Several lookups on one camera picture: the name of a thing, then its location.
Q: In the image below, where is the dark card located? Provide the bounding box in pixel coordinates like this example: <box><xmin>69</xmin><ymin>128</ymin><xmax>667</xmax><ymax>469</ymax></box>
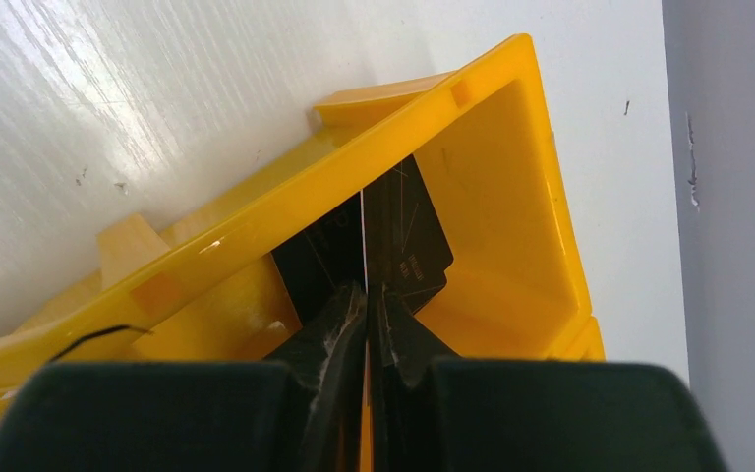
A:
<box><xmin>272</xmin><ymin>193</ymin><xmax>366</xmax><ymax>325</ymax></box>

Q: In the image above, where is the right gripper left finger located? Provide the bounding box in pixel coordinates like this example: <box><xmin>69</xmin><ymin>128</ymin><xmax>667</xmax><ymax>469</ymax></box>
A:
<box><xmin>0</xmin><ymin>283</ymin><xmax>367</xmax><ymax>471</ymax></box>

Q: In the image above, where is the black cards stack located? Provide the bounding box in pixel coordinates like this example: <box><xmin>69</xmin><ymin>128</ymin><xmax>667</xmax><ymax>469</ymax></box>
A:
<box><xmin>363</xmin><ymin>154</ymin><xmax>453</xmax><ymax>313</ymax></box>

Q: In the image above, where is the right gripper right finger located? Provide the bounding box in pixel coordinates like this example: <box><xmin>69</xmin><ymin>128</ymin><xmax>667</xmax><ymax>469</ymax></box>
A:
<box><xmin>368</xmin><ymin>285</ymin><xmax>726</xmax><ymax>471</ymax></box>

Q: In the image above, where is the orange three-compartment tray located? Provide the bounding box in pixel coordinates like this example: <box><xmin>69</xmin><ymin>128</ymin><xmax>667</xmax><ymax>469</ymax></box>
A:
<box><xmin>0</xmin><ymin>34</ymin><xmax>604</xmax><ymax>471</ymax></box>

